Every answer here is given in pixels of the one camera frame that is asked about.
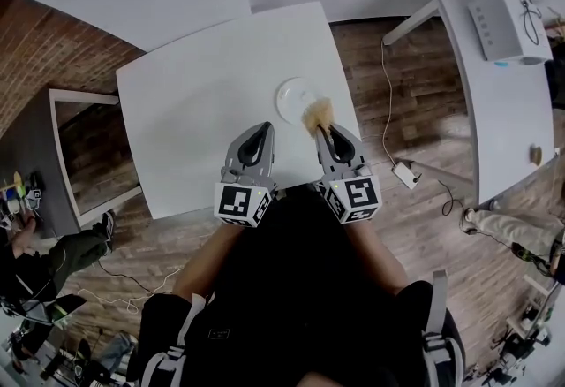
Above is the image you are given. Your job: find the white flat box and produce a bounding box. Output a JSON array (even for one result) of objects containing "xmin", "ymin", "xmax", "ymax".
[{"xmin": 467, "ymin": 0, "xmax": 554, "ymax": 63}]

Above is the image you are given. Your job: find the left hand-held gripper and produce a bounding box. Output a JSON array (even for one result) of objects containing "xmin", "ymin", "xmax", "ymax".
[{"xmin": 214, "ymin": 121, "xmax": 280, "ymax": 229}]

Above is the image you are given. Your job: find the person's right forearm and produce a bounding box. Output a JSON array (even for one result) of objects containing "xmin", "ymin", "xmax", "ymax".
[{"xmin": 343, "ymin": 216, "xmax": 410, "ymax": 294}]

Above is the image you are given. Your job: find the white harness strap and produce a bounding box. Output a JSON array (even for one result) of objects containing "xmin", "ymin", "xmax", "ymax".
[{"xmin": 138, "ymin": 291, "xmax": 209, "ymax": 387}]

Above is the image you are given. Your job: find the black floor cable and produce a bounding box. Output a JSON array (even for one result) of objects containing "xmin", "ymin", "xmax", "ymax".
[{"xmin": 436, "ymin": 178, "xmax": 471, "ymax": 227}]

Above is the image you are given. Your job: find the grey harness strap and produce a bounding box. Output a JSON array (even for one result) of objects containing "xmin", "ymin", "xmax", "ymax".
[{"xmin": 419, "ymin": 269, "xmax": 465, "ymax": 387}]

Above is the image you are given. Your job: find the tan loofah scrubber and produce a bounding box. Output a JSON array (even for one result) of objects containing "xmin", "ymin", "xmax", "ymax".
[{"xmin": 299, "ymin": 96, "xmax": 335, "ymax": 140}]

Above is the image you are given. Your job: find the white power adapter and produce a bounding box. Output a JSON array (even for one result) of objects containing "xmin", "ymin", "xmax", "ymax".
[{"xmin": 391, "ymin": 158, "xmax": 424, "ymax": 191}]

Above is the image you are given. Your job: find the black tripod equipment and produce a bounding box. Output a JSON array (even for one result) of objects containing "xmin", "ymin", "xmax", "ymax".
[{"xmin": 489, "ymin": 283, "xmax": 565, "ymax": 382}]

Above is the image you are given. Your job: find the white side table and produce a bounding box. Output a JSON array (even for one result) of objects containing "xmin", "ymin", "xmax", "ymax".
[{"xmin": 381, "ymin": 0, "xmax": 558, "ymax": 212}]

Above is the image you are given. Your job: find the grey open cabinet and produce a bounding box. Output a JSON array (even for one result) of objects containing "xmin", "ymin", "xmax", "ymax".
[{"xmin": 47, "ymin": 87, "xmax": 143, "ymax": 231}]

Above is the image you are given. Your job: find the person's black clothing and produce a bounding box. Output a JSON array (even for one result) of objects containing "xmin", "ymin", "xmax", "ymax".
[{"xmin": 126, "ymin": 187, "xmax": 465, "ymax": 387}]

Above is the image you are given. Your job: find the white round plate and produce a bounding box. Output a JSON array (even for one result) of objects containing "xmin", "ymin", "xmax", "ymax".
[{"xmin": 275, "ymin": 76, "xmax": 332, "ymax": 127}]

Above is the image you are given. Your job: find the thin black cable loop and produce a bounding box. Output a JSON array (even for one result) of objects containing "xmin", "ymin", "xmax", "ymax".
[{"xmin": 518, "ymin": 0, "xmax": 543, "ymax": 47}]

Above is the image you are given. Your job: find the white floor cable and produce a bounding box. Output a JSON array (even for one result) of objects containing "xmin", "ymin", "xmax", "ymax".
[{"xmin": 380, "ymin": 36, "xmax": 400, "ymax": 166}]

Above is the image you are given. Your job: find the person's left forearm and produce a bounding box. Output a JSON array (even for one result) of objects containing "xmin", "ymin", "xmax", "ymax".
[{"xmin": 171, "ymin": 221, "xmax": 245, "ymax": 303}]

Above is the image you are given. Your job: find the thin white floor cord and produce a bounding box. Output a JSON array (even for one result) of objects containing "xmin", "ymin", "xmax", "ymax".
[{"xmin": 76, "ymin": 264, "xmax": 186, "ymax": 315}]

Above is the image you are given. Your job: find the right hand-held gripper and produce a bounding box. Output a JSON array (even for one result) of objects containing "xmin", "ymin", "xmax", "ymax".
[{"xmin": 313, "ymin": 123, "xmax": 383, "ymax": 225}]

